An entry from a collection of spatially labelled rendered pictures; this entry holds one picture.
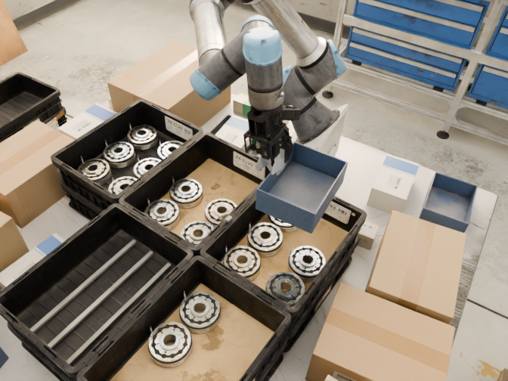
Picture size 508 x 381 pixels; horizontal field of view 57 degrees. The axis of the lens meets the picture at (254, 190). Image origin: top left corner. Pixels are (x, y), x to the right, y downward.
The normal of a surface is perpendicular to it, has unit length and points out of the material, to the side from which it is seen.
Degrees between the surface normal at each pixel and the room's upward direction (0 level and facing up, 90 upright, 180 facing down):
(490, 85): 90
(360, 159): 0
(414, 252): 0
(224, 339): 0
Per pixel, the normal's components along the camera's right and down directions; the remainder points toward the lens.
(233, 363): 0.04, -0.69
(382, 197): -0.45, 0.64
